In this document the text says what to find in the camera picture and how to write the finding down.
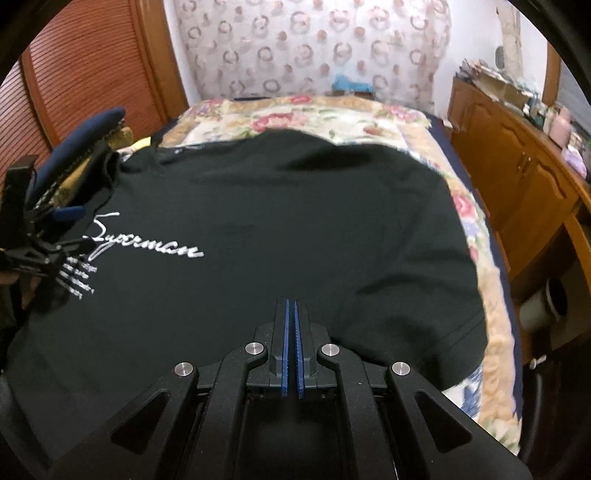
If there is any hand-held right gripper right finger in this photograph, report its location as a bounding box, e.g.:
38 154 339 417
294 298 532 480

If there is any wooden window frame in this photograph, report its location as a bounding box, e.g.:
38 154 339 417
542 39 561 109

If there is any purple packet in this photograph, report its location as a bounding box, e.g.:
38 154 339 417
563 145 588 178

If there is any blue white patterned blanket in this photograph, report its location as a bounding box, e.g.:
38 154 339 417
443 369 485 425

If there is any ring patterned headboard cover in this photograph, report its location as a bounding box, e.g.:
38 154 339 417
173 0 453 116

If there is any white wrapped pipe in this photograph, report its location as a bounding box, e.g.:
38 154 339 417
494 0 525 79

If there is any wooden cabinet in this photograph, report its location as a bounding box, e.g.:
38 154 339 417
445 76 591 324

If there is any floral blanket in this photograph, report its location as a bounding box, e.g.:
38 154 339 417
157 95 522 457

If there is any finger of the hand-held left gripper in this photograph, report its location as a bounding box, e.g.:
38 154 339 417
44 237 98 261
28 203 87 232

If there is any cardboard box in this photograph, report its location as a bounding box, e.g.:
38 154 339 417
471 69 532 107

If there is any black chair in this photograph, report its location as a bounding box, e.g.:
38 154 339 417
522 353 583 462

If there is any black t-shirt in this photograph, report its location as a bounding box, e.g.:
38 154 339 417
4 129 490 462

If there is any pink bottle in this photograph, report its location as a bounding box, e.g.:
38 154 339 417
549 106 575 148

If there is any wooden louvered wardrobe door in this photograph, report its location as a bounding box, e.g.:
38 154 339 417
0 0 190 185

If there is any grey window shutter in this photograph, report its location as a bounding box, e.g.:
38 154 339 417
556 60 591 134

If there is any white trash bin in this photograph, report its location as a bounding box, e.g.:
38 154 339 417
517 277 571 333

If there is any blue cloth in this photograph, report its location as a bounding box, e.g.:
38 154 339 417
333 73 375 95

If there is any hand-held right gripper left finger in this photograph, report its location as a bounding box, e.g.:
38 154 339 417
46 298 291 480

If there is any yellow cloth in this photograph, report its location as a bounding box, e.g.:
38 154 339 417
106 124 151 155

